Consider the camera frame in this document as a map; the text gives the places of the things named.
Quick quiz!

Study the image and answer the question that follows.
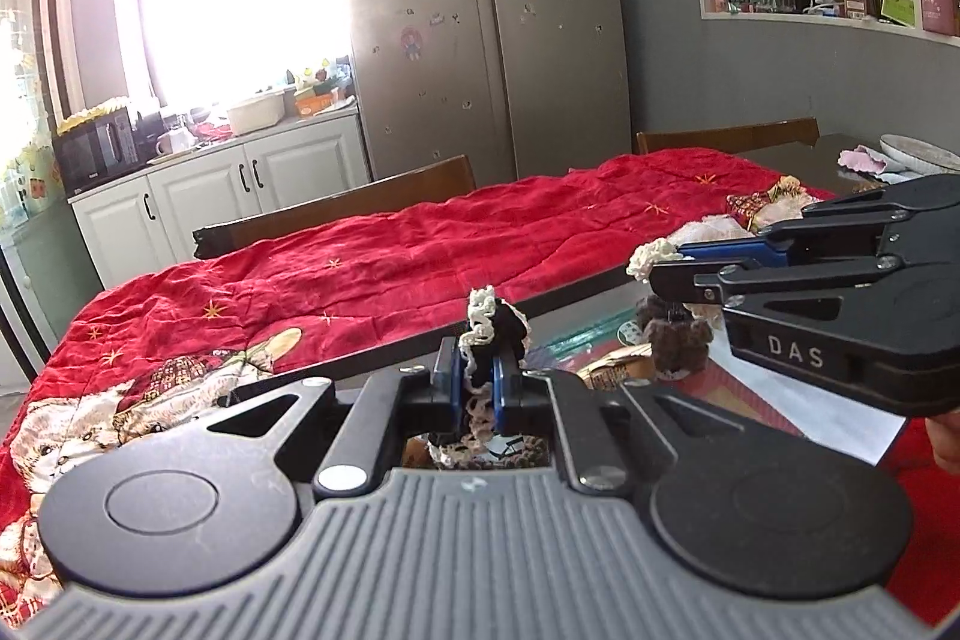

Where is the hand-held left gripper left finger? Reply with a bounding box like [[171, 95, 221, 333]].
[[204, 337, 461, 500]]

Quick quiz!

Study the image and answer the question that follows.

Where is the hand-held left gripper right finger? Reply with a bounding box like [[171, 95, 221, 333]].
[[491, 342, 682, 492]]

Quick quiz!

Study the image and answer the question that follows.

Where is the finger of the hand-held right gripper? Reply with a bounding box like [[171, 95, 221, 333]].
[[677, 196, 902, 268], [647, 254, 902, 316]]

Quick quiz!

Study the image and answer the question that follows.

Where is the dark brown fluffy scrunchie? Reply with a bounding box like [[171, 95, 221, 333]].
[[637, 299, 713, 380]]

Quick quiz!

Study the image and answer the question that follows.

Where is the black and cream lace scrunchie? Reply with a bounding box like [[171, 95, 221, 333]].
[[459, 286, 535, 465]]

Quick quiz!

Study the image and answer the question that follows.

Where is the black shallow box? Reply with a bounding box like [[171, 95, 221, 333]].
[[225, 280, 910, 470]]

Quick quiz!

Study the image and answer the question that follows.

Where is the person's right hand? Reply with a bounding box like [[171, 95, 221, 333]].
[[927, 410, 960, 470]]

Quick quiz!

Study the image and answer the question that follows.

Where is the illustrated book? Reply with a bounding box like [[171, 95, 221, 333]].
[[529, 310, 811, 438]]

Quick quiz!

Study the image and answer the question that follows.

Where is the wooden chair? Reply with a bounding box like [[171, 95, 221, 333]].
[[636, 117, 820, 156], [193, 154, 478, 260]]

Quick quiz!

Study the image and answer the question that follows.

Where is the red printed blanket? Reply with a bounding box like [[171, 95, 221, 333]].
[[0, 151, 960, 618]]

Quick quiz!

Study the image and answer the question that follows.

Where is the pink cloth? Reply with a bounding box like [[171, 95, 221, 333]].
[[838, 145, 890, 173]]

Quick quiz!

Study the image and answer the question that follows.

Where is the white plate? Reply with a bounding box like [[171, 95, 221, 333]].
[[879, 134, 960, 173]]

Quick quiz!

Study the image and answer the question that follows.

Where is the white kitchen cabinet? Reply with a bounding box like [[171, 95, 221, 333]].
[[67, 107, 372, 290]]

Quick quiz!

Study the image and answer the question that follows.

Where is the silver refrigerator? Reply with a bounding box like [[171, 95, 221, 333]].
[[326, 0, 632, 191]]

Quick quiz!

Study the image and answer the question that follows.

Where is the cream plastic basin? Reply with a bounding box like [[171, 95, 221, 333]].
[[225, 89, 290, 136]]

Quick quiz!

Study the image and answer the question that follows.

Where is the black microwave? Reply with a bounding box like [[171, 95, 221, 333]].
[[52, 111, 140, 196]]

